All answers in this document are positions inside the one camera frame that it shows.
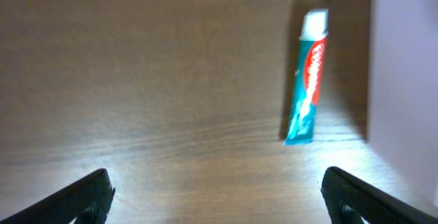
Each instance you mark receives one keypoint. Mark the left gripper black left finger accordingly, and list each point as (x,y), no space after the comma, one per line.
(88,200)

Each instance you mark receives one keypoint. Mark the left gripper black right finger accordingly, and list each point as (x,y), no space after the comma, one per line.
(351,200)

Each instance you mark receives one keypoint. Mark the teal red toothpaste tube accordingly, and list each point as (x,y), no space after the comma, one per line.
(307,77)

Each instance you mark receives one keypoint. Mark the white open cardboard box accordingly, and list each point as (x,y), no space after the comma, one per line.
(402,114)

